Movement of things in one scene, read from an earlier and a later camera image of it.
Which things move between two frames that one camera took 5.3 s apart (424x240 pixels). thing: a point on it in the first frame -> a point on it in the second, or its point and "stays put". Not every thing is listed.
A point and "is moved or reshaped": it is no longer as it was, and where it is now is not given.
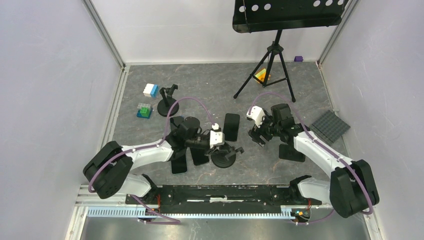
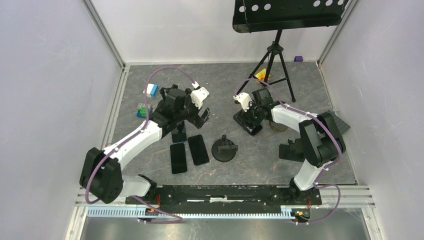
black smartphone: x=178 y=166 stays put
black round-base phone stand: x=220 y=160 is moved or reshaped
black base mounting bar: x=222 y=198 stays put
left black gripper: x=214 y=150 -> x=194 y=120
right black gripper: x=255 y=132 -> x=250 y=108
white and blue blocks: x=151 y=90 stays put
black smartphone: x=198 y=156 stays put
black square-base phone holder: x=288 y=152 stays put
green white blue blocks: x=144 y=110 stays put
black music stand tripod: x=254 y=16 stays put
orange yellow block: x=261 y=75 stays put
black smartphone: x=231 y=126 is moved or reshaped
